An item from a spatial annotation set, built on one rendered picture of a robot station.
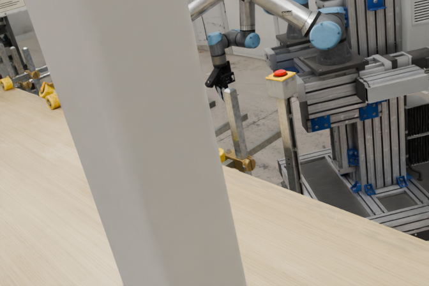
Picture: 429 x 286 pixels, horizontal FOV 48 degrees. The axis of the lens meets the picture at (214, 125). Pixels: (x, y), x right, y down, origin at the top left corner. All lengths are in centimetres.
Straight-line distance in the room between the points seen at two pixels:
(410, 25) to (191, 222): 222
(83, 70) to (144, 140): 4
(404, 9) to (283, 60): 65
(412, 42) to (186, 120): 225
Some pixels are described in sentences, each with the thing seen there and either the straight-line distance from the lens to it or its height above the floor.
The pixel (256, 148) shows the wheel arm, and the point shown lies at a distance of 196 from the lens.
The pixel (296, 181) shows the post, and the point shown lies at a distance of 170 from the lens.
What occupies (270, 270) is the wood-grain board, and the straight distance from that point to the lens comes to 126.
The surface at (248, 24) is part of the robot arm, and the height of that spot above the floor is 121.
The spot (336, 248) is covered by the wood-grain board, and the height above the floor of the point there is 90.
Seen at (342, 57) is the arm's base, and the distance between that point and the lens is 213.
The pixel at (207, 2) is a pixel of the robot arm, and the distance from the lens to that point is 220.
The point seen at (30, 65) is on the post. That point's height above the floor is 101.
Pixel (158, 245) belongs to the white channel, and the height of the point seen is 161.
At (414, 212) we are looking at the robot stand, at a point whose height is 23.
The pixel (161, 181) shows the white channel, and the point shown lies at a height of 164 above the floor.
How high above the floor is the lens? 174
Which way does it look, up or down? 24 degrees down
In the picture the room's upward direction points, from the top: 12 degrees counter-clockwise
